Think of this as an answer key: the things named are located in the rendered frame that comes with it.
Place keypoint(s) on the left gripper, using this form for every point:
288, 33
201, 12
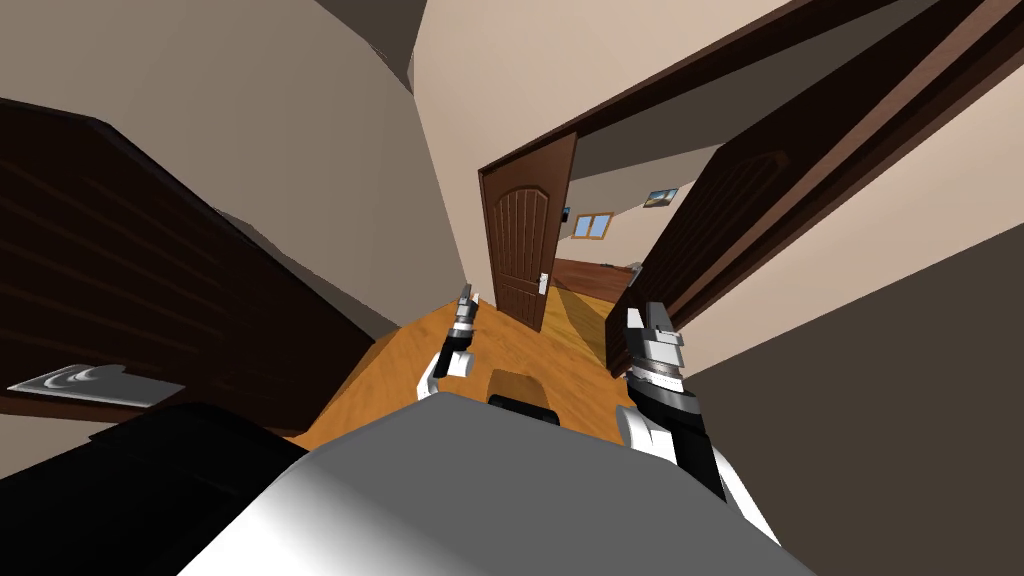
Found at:
464, 323

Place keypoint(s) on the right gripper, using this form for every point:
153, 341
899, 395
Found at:
660, 350

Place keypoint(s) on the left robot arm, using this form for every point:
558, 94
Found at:
120, 496

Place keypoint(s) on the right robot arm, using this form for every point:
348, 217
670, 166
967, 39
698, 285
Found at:
676, 424

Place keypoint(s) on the brown arched panel door leaf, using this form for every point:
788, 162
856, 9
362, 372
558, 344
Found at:
524, 240

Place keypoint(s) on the dark brown arched door leaf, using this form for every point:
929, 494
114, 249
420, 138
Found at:
704, 240

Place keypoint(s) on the wood framed window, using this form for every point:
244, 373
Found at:
593, 226

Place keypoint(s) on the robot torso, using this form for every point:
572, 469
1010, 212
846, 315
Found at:
480, 496

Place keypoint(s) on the dark brown slatted door leaf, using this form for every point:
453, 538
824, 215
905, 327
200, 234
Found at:
160, 280

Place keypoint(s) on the landscape wall picture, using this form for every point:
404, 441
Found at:
662, 198

